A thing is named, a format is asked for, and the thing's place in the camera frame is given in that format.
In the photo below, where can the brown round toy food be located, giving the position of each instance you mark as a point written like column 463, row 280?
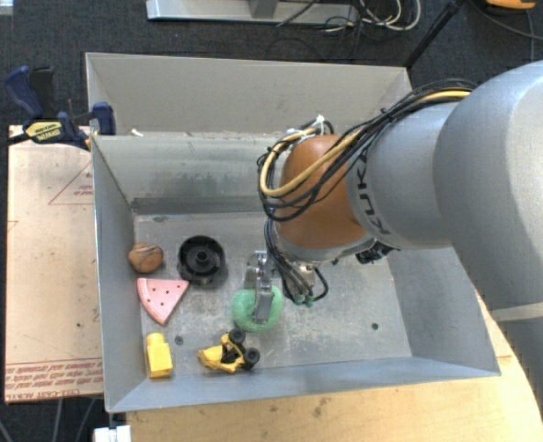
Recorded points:
column 145, row 258

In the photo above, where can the brown cardboard board, red print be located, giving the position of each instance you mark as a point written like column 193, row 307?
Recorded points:
column 50, row 265

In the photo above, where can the pink watermelon slice toy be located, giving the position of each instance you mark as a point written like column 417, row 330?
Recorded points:
column 161, row 298

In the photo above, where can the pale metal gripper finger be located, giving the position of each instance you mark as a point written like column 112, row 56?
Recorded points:
column 251, row 276
column 263, row 303

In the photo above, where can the yellow plastic block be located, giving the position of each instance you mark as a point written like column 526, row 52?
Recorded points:
column 158, row 356

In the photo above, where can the grey metal bin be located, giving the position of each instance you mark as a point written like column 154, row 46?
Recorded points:
column 345, row 329

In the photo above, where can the black round spool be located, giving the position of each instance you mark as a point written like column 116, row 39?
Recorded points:
column 201, row 259

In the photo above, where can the green fuzzy ball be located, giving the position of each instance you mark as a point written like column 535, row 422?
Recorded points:
column 245, row 309

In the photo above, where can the yellow toy vehicle, black wheels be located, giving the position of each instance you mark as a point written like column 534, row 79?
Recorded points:
column 227, row 355

